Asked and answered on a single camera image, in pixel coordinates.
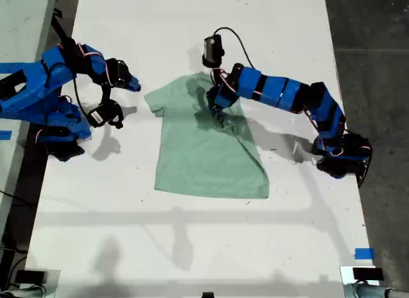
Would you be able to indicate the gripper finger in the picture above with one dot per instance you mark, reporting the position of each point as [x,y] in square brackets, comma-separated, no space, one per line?
[211,99]
[222,117]
[131,78]
[131,87]

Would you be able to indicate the pale green T-shirt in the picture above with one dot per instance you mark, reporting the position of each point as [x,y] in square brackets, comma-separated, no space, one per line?
[198,163]

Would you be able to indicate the blue and black arm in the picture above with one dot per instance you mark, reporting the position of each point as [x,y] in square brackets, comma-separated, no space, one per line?
[32,87]
[274,87]

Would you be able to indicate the black clamp bar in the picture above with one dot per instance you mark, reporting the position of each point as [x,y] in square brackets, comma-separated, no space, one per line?
[60,29]

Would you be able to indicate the long blue tape strip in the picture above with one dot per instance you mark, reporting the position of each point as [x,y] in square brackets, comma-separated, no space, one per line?
[16,67]

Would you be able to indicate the small blue tape strip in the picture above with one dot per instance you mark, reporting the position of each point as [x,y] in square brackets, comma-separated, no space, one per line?
[4,135]

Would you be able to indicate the small black box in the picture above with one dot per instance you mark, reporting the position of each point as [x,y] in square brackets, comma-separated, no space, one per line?
[207,295]
[367,274]
[30,276]

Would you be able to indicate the short wide blue tape piece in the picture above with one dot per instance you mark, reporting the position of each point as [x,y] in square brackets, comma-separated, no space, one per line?
[364,254]

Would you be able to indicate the camera black stalk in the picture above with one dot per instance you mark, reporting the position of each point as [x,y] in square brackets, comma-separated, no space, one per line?
[216,75]
[106,94]

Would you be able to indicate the black camera box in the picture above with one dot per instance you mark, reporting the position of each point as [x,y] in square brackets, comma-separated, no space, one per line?
[103,115]
[213,50]

